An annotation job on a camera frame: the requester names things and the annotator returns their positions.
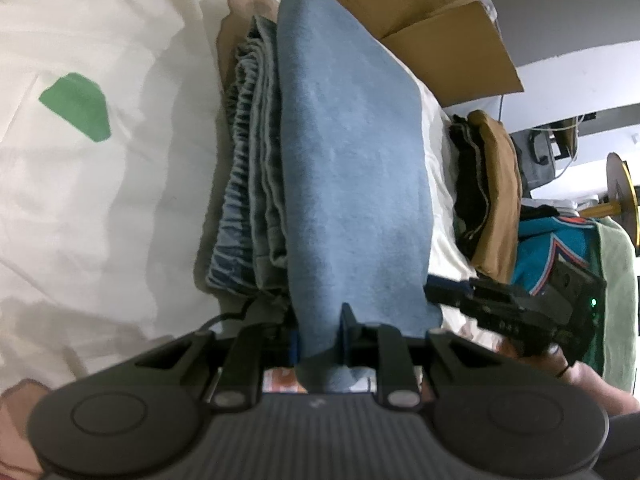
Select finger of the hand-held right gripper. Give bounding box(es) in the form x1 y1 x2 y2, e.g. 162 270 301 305
424 282 521 333
427 275 476 296

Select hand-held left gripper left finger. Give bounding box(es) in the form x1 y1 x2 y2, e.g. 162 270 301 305
120 321 302 410

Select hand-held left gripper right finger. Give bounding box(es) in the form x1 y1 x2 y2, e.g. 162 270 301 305
340 304 521 410

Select light blue jeans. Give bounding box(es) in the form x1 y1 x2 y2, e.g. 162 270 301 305
207 0 443 396

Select person's right forearm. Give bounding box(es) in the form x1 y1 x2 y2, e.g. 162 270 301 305
562 360 633 418

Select person's right hand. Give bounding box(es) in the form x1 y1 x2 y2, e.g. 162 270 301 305
499 332 576 381

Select pale green cloth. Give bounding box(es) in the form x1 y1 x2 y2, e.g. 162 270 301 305
582 217 640 396

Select teal patterned garment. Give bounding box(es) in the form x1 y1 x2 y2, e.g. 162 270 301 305
512 212 608 311

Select folded dark garment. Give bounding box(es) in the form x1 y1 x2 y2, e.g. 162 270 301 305
446 114 493 263

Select folded brown garment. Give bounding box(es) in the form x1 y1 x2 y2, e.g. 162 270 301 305
467 109 523 286

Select gold round stand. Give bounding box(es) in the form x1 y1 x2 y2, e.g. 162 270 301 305
575 151 640 248

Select person's grey trouser leg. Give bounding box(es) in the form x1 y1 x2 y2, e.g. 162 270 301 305
597 407 640 480

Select flat brown cardboard sheet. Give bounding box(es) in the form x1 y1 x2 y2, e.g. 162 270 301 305
277 0 525 108

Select cream bear printed bed sheet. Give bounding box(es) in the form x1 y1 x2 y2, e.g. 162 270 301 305
0 0 501 480

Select grey bag with handle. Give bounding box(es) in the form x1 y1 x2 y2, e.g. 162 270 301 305
517 127 583 196

